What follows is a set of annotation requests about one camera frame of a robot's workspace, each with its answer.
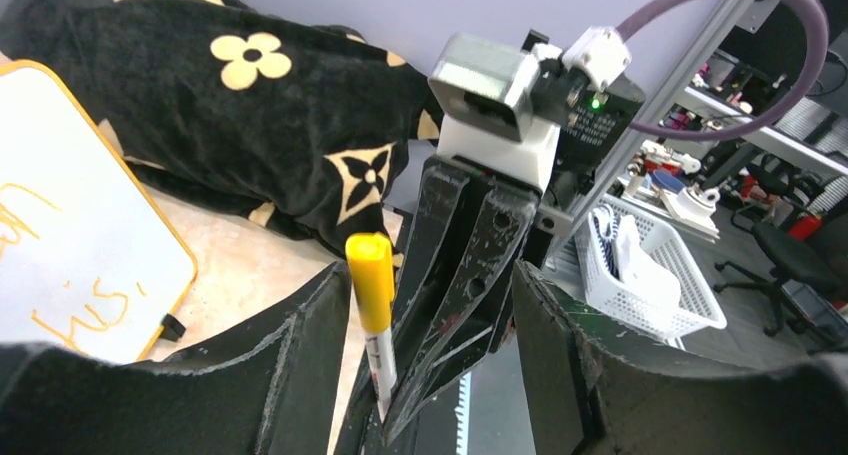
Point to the black office chair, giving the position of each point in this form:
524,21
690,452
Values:
793,260

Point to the yellow framed whiteboard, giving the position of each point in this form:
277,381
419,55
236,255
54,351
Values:
89,263

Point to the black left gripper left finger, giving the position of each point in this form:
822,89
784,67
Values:
265,386

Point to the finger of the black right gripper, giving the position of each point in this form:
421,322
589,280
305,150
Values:
421,286
488,229

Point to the white marker pen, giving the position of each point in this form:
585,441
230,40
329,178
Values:
382,364

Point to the white plastic basket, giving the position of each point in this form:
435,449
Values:
637,270

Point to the yellow marker cap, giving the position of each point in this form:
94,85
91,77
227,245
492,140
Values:
370,260

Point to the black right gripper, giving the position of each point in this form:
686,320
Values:
583,90

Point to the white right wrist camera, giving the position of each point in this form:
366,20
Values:
484,89

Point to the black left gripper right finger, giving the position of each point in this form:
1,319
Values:
595,387

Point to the black floral blanket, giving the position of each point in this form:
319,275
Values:
299,129

